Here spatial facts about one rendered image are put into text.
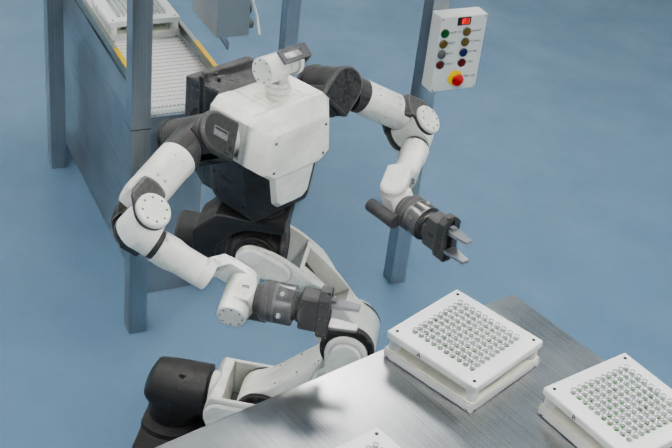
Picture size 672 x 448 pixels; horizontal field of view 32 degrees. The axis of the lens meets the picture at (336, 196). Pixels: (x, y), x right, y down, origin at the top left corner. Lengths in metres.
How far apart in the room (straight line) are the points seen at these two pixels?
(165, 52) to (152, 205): 1.55
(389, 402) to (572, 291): 2.02
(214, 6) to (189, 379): 1.09
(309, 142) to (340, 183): 2.07
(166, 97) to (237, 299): 1.29
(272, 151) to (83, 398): 1.32
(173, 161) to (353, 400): 0.63
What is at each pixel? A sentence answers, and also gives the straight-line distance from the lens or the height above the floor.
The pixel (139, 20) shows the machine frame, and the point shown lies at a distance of 3.36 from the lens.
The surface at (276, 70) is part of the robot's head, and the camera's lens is 2.65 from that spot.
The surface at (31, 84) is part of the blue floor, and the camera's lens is 5.47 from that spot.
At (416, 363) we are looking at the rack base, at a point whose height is 0.85.
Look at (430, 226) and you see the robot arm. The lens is 2.77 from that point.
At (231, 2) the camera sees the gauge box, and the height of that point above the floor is 1.12.
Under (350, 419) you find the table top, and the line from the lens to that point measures 2.43.
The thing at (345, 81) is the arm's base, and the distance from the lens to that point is 2.86.
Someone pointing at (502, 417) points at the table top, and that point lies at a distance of 2.51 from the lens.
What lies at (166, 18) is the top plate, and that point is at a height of 0.87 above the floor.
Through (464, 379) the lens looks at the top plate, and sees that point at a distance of 2.46.
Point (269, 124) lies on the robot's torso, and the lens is 2.65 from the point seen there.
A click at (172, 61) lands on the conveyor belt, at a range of 3.86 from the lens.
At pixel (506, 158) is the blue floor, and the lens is 5.19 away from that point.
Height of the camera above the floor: 2.45
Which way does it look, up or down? 31 degrees down
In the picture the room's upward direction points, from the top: 7 degrees clockwise
